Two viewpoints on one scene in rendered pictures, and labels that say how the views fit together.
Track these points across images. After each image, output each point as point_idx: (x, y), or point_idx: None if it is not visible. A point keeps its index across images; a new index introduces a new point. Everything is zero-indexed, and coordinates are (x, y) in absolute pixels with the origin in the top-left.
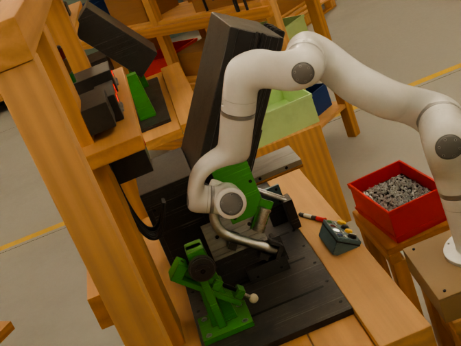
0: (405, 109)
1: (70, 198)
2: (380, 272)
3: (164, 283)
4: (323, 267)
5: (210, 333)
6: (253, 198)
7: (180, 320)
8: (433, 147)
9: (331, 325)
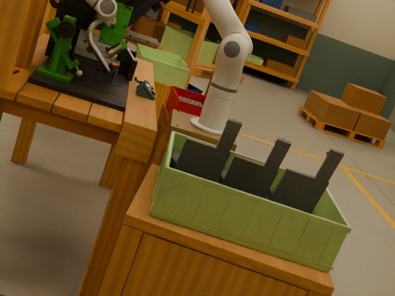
0: (226, 23)
1: None
2: (153, 110)
3: (37, 53)
4: (126, 93)
5: (43, 70)
6: (119, 36)
7: (31, 64)
8: (224, 44)
9: (108, 107)
